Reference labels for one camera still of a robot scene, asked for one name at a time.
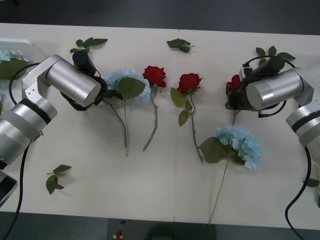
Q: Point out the pale blue hydrangea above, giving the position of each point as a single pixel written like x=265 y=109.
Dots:
x=131 y=87
x=240 y=142

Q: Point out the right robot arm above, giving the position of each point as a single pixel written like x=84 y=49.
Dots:
x=270 y=90

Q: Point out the shallow white box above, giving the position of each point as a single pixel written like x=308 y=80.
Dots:
x=17 y=42

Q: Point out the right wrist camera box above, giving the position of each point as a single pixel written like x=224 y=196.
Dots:
x=243 y=73

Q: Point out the green leaf twig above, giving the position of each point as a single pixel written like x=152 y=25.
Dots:
x=272 y=51
x=176 y=43
x=51 y=185
x=91 y=42

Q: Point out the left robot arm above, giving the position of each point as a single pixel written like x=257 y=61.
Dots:
x=72 y=80

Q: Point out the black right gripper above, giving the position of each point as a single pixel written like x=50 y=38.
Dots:
x=237 y=100

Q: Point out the red rose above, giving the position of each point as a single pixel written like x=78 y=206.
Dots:
x=188 y=82
x=235 y=81
x=154 y=75

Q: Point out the pale blue flower with leaf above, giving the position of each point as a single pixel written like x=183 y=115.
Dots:
x=12 y=68

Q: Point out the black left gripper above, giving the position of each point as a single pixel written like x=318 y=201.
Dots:
x=105 y=91

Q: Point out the single green leaf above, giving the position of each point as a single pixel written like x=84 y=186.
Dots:
x=312 y=182

